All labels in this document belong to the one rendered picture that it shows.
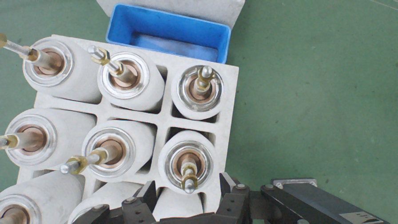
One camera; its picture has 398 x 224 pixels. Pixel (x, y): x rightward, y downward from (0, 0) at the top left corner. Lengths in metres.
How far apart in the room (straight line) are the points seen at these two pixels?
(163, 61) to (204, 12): 0.19
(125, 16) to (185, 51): 0.19
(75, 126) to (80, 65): 0.10
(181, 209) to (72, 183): 0.21
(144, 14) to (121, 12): 0.06
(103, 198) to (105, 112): 0.15
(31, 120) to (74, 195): 0.15
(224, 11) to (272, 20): 0.26
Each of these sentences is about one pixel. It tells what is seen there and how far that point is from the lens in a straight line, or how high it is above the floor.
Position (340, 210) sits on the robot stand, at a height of 0.18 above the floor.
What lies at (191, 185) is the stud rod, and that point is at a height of 0.34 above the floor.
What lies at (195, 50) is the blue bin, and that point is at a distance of 0.55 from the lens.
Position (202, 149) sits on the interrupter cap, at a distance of 0.25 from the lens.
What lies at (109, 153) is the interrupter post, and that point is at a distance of 0.25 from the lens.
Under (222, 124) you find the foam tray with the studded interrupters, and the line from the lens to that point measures 0.33.
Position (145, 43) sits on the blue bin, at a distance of 0.57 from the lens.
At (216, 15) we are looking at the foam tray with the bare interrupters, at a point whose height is 0.12.
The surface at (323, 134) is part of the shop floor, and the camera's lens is 0.68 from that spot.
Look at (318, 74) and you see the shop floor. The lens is 0.69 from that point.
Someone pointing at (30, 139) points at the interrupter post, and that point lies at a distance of 0.32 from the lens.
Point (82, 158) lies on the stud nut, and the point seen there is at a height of 0.33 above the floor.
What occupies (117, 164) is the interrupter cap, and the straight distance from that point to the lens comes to 0.27.
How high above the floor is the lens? 0.50
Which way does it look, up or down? 84 degrees down
